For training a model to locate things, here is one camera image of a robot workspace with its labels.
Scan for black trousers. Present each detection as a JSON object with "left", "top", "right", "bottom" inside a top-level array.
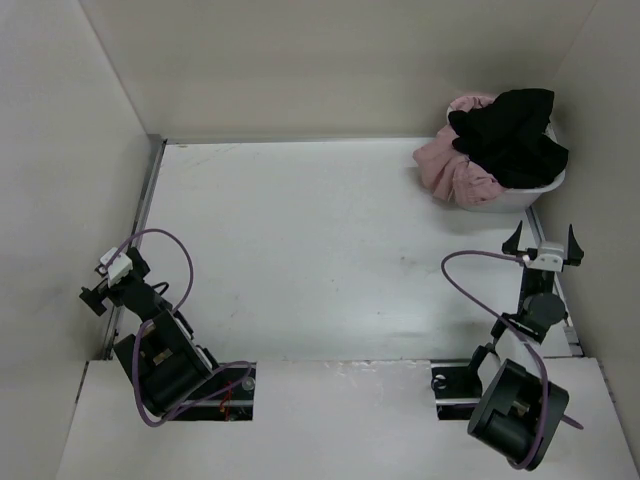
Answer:
[{"left": 448, "top": 88, "right": 569, "bottom": 189}]

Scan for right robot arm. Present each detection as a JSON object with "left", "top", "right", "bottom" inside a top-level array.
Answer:
[{"left": 463, "top": 226, "right": 584, "bottom": 471}]

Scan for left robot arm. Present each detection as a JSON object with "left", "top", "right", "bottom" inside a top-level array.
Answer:
[{"left": 79, "top": 247, "right": 225, "bottom": 417}]

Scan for pink trousers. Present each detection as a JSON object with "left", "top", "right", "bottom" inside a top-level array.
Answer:
[{"left": 412, "top": 121, "right": 506, "bottom": 208}]

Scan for white laundry basket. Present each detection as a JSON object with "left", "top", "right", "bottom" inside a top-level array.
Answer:
[{"left": 446, "top": 92, "right": 566, "bottom": 213}]

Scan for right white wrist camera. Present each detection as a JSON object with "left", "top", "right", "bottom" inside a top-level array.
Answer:
[{"left": 522, "top": 241, "right": 565, "bottom": 272}]

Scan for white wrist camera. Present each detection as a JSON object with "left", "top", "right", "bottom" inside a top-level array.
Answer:
[
  {"left": 522, "top": 241, "right": 565, "bottom": 272},
  {"left": 96, "top": 247, "right": 133, "bottom": 287}
]

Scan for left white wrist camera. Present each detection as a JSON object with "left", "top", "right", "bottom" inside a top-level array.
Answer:
[{"left": 96, "top": 247, "right": 133, "bottom": 287}]

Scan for aluminium table frame rail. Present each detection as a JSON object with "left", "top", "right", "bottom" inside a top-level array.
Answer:
[{"left": 102, "top": 133, "right": 168, "bottom": 361}]

